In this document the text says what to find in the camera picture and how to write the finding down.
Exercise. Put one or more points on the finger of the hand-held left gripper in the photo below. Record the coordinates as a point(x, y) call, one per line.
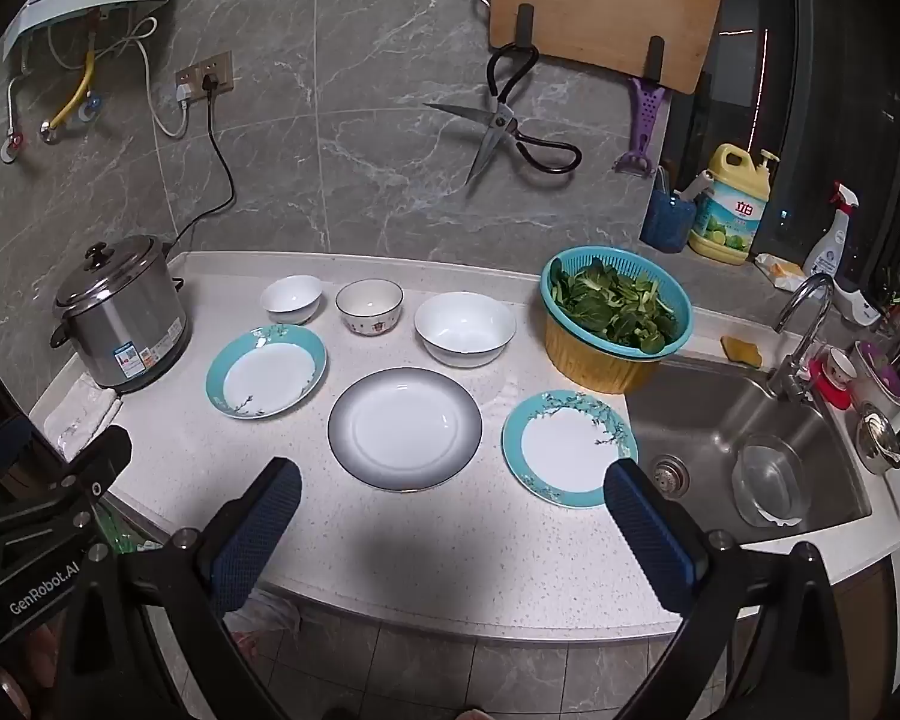
point(97, 457)
point(0, 446)

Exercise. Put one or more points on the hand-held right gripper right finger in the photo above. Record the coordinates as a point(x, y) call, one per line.
point(649, 532)

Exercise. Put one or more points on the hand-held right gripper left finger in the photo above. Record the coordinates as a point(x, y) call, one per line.
point(259, 532)

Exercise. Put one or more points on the teal floral rimmed plate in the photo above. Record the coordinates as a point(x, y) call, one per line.
point(562, 450)
point(266, 371)

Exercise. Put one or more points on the grey rimmed white plate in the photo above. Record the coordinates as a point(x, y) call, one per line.
point(405, 431)

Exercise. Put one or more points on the small white bowl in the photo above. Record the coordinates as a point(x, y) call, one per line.
point(291, 300)

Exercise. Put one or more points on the patterned dark rimmed bowl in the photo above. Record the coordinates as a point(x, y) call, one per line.
point(369, 307)

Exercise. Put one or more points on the large white bowl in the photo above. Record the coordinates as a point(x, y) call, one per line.
point(465, 330)

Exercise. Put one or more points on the white folded towel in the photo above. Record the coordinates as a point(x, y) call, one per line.
point(82, 416)

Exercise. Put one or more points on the sink drain strainer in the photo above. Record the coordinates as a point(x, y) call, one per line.
point(670, 472)

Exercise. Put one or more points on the green plastic bag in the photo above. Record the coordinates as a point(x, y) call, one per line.
point(116, 532)

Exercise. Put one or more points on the white plastic bag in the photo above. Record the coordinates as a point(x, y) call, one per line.
point(266, 611)

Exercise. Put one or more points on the steel sink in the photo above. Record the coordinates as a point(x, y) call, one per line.
point(705, 420)

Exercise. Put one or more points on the clear glass bowl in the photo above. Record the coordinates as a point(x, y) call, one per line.
point(769, 480)

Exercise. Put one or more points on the steel rice cooker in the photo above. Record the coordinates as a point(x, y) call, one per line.
point(120, 322)

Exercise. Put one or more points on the yellow ribbed basin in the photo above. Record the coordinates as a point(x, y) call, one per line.
point(592, 367)

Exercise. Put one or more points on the yellow sponge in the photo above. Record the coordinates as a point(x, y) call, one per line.
point(742, 351)

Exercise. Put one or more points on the teal strainer basket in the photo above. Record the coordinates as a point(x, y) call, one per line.
point(681, 315)

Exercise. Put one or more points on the chrome faucet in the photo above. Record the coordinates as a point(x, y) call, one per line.
point(791, 360)

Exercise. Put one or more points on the red mat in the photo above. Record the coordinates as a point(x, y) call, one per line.
point(825, 390)

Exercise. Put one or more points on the green leafy vegetables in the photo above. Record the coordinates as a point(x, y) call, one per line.
point(615, 307)

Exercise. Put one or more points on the small patterned cup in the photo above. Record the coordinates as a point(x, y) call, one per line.
point(841, 369)

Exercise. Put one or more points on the white utensil container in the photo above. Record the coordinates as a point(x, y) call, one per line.
point(877, 379)

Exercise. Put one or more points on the white and yellow cloth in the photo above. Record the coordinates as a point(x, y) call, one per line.
point(778, 271)

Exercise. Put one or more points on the blue utensil cup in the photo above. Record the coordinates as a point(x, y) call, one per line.
point(666, 221)

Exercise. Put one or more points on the yellow detergent bottle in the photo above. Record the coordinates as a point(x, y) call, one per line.
point(727, 217)

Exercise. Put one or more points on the white spray bottle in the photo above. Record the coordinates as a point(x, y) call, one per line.
point(829, 247)

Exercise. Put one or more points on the wooden cutting board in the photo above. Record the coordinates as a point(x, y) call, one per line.
point(607, 0)

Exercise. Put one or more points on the wall power outlet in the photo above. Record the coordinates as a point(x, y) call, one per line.
point(221, 67)

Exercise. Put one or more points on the black wall hook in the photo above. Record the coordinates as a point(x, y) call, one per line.
point(525, 26)
point(656, 56)

